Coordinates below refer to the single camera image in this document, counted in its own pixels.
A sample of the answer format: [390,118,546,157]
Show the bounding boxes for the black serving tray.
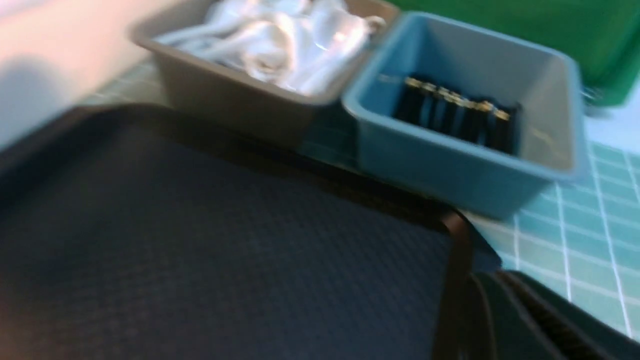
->
[0,104,502,360]

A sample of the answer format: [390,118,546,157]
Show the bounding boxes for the large white plastic bin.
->
[0,0,174,147]

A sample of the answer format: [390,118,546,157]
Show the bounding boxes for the white spoons pile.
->
[155,0,387,98]

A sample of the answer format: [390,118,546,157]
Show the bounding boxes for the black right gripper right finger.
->
[497,271,640,360]

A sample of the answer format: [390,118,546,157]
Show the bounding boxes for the brown plastic spoon bin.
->
[130,0,400,149]

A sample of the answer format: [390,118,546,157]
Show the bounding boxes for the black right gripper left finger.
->
[459,272,556,360]

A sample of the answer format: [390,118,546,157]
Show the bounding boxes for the blue plastic chopstick bin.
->
[342,11,589,219]

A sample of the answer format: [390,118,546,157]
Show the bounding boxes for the black chopsticks bundle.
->
[393,74,523,157]

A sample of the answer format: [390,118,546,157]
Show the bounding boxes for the green backdrop cloth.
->
[393,0,640,107]

